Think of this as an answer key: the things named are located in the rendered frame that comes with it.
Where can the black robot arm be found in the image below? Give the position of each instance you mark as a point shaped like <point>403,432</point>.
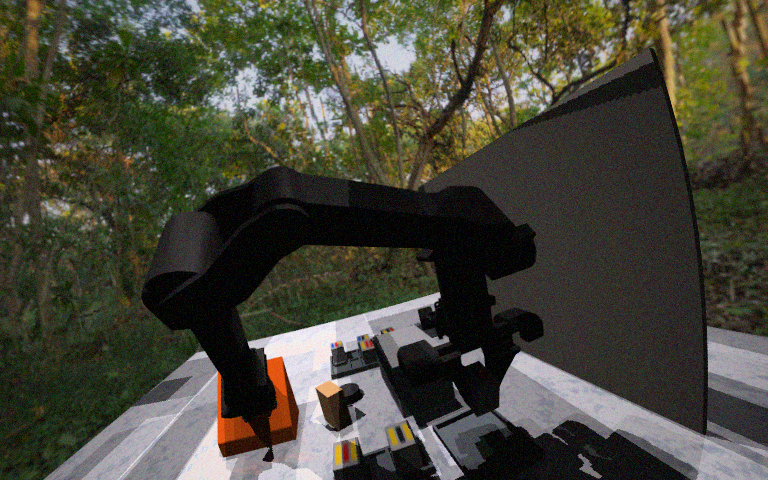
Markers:
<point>212,259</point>

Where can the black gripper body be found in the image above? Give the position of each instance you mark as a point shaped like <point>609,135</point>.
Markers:
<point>469,326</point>

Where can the black cylinder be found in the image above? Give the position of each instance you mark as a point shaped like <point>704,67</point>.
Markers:
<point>352,392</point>

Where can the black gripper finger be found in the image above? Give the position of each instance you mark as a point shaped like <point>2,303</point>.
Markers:
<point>498,361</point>
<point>462,381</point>

